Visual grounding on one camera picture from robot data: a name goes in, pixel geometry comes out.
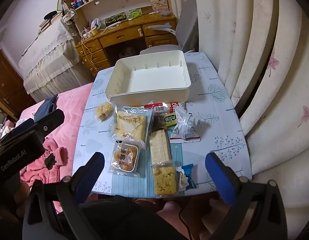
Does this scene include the wooden desk with drawers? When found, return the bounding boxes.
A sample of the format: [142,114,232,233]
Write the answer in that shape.
[75,12,181,77]

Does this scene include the white plastic storage box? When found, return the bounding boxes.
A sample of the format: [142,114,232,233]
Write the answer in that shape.
[105,50,192,105]

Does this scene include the small blue snack packet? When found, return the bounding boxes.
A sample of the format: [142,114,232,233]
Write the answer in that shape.
[177,164,198,190]

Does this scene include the floral cream curtain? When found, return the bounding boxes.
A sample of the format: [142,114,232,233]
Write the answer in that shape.
[192,0,309,210]

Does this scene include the pink blanket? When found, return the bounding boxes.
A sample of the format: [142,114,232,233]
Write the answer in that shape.
[18,82,95,230]

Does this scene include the person's leg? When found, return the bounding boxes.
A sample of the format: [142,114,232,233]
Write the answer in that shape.
[156,199,195,233]
[192,195,260,240]

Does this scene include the small stack of books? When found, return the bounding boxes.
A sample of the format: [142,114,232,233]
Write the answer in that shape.
[38,17,62,34]

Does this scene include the brown wooden door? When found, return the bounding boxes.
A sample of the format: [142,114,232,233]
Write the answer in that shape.
[0,50,35,122]

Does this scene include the white handheld device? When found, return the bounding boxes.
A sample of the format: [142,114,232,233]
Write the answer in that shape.
[104,21,123,29]

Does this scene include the trash bin with liner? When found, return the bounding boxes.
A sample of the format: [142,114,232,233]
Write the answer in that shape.
[118,45,135,57]

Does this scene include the floral tote bag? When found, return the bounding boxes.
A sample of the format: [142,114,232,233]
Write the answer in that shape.
[61,9,78,25]

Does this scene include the yellow crispy rice packet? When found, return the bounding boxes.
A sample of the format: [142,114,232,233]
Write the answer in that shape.
[151,162,178,197]

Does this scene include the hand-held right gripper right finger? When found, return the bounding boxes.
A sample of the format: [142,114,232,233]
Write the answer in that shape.
[205,152,288,240]

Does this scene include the dark cover book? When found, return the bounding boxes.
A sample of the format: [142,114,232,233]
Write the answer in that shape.
[105,14,127,24]

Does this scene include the dark blue jeans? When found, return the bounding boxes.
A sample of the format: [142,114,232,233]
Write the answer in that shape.
[34,94,60,122]

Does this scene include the white snack packet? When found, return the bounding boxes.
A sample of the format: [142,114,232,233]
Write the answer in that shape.
[172,105,212,142]

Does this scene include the red-white packet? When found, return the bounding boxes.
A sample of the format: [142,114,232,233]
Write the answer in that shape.
[169,130,201,144]

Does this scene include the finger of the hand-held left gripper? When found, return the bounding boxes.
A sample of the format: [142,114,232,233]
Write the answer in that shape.
[32,109,65,139]

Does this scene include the red cookie packet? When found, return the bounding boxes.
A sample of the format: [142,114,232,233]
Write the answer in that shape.
[144,101,187,114]

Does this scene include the small green snack packet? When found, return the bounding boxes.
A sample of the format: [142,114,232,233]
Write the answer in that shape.
[164,114,178,127]

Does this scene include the long cracker packet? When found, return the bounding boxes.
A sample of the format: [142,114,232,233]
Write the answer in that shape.
[149,127,173,165]

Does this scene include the pink fleece garment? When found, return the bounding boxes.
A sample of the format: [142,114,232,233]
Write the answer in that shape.
[19,137,70,188]

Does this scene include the dark brownie packet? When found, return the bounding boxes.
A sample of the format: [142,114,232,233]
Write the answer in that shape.
[151,105,170,133]

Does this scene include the white charging cable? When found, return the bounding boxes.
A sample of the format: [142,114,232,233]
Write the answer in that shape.
[79,29,100,73]

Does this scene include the toast slice packet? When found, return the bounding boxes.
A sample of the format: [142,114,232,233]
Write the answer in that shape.
[111,102,155,150]

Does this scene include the fluffy pale floss snack packet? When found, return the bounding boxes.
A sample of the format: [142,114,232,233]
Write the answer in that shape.
[95,101,114,122]

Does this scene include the person's left leg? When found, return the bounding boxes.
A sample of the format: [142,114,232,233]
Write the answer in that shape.
[156,199,195,233]

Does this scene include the printed wooden box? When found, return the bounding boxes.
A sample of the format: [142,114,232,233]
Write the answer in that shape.
[151,0,170,14]

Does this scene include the thin black cable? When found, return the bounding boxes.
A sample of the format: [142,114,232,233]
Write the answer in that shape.
[178,200,192,240]

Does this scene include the grey office chair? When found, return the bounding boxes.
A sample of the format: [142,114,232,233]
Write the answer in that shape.
[139,0,199,55]

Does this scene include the person's right leg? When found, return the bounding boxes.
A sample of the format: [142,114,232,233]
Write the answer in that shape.
[192,195,260,240]

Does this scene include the yellow pastry tray packet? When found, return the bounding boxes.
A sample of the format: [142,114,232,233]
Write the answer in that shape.
[108,140,145,178]

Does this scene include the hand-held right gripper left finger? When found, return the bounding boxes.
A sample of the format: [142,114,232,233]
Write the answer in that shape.
[22,151,106,240]

